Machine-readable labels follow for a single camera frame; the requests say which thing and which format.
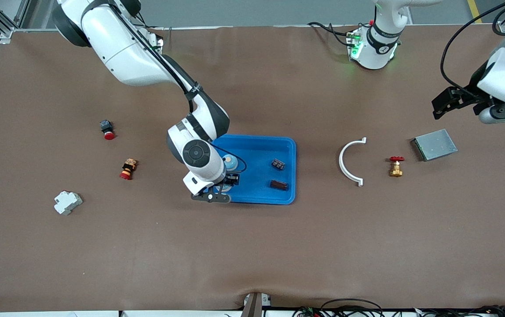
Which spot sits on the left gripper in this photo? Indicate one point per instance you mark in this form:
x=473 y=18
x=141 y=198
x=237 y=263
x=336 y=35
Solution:
x=467 y=94

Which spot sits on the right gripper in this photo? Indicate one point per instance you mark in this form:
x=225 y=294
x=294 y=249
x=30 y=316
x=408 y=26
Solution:
x=232 y=179

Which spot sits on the blue service bell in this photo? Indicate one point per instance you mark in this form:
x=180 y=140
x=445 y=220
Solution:
x=230 y=164
x=223 y=189

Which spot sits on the dark brown cylindrical capacitor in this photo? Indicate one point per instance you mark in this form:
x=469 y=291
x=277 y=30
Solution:
x=279 y=185

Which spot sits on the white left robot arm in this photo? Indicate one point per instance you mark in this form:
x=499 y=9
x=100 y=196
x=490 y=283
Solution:
x=373 y=55

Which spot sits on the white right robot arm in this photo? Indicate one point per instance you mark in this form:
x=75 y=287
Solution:
x=120 y=48

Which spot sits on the blue plastic tray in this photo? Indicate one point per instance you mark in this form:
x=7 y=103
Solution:
x=257 y=147

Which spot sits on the grey metal power supply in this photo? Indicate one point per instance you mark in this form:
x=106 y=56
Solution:
x=435 y=145

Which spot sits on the brown table cover mat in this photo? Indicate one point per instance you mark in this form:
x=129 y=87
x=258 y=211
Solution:
x=252 y=246

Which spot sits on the white curved plastic clamp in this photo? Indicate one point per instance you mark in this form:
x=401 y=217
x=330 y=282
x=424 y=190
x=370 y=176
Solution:
x=341 y=162

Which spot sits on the green lit base connector box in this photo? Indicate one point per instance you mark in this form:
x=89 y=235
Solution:
x=354 y=44

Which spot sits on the red emergency stop button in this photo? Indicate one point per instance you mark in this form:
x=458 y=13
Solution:
x=108 y=132

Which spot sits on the white circuit breaker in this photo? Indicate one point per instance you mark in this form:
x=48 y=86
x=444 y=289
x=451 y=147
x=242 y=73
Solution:
x=67 y=202

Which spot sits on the white table edge strip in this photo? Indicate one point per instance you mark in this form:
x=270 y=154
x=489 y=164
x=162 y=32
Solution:
x=59 y=314

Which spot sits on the red black push button switch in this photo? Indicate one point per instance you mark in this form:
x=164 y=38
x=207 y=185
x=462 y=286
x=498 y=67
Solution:
x=128 y=169

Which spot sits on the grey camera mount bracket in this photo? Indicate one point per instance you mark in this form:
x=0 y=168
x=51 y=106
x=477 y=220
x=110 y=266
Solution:
x=254 y=306

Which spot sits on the aluminium frame profile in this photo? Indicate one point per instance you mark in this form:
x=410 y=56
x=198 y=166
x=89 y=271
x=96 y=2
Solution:
x=6 y=37

